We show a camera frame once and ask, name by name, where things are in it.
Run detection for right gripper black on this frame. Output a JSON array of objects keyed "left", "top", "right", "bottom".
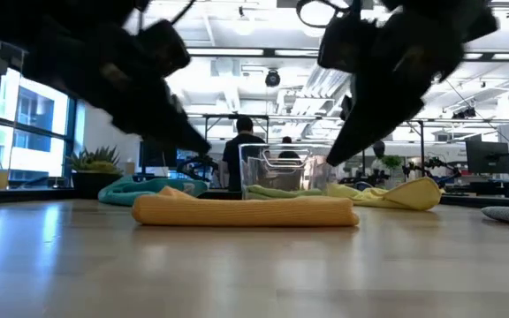
[{"left": 325, "top": 11, "right": 464, "bottom": 167}]

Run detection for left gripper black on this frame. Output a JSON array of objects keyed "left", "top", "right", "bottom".
[{"left": 36, "top": 26, "right": 212, "bottom": 155}]

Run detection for orange microfiber towel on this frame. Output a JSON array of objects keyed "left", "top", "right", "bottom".
[{"left": 131, "top": 185, "right": 361, "bottom": 229}]

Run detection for green microfiber towel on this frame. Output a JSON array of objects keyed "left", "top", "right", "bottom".
[{"left": 243, "top": 184, "right": 333, "bottom": 201}]

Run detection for teal microfiber towel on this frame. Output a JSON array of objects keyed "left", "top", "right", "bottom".
[{"left": 97, "top": 175, "right": 209, "bottom": 208}]

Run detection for yellow microfiber towel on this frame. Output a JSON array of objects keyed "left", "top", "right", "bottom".
[{"left": 324, "top": 176, "right": 443, "bottom": 212}]

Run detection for person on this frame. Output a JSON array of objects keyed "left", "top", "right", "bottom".
[
  {"left": 370, "top": 140, "right": 388, "bottom": 174},
  {"left": 222, "top": 115, "right": 268, "bottom": 193},
  {"left": 277, "top": 135, "right": 303, "bottom": 161}
]

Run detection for black computer monitor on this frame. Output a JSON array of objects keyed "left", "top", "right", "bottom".
[
  {"left": 465, "top": 134, "right": 509, "bottom": 176},
  {"left": 138, "top": 140, "right": 179, "bottom": 169}
]

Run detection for small green leafy plant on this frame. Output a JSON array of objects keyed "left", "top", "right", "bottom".
[{"left": 380, "top": 154, "right": 404, "bottom": 172}]

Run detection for potted succulent plant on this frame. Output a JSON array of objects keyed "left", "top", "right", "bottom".
[{"left": 65, "top": 145, "right": 124, "bottom": 200}]

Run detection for black ceiling spotlight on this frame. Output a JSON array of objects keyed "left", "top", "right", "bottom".
[
  {"left": 263, "top": 67, "right": 282, "bottom": 88},
  {"left": 451, "top": 105, "right": 477, "bottom": 120}
]

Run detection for clear plastic bin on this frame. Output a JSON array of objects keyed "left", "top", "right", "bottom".
[{"left": 238, "top": 142, "right": 333, "bottom": 201}]

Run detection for black overhead light bar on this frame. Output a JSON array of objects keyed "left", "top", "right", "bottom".
[{"left": 186, "top": 46, "right": 509, "bottom": 63}]

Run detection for black office desk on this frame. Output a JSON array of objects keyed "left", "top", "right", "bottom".
[{"left": 442, "top": 178, "right": 509, "bottom": 199}]

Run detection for black neighbouring station frame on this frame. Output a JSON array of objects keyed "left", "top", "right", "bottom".
[{"left": 201, "top": 113, "right": 428, "bottom": 186}]

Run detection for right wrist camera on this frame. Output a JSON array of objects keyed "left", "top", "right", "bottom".
[{"left": 317, "top": 16, "right": 373, "bottom": 74}]

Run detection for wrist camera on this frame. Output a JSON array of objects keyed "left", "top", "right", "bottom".
[
  {"left": 317, "top": 16, "right": 373, "bottom": 74},
  {"left": 138, "top": 19, "right": 193, "bottom": 78}
]

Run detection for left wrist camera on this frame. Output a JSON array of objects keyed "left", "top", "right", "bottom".
[{"left": 138, "top": 19, "right": 193, "bottom": 78}]

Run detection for black left camera cable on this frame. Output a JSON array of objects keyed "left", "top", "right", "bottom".
[{"left": 169, "top": 0, "right": 197, "bottom": 24}]

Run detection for black camera cable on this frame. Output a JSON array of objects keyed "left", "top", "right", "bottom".
[
  {"left": 295, "top": 0, "right": 358, "bottom": 28},
  {"left": 169, "top": 0, "right": 197, "bottom": 24}
]

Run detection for black right camera cable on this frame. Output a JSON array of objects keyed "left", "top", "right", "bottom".
[{"left": 295, "top": 0, "right": 358, "bottom": 28}]

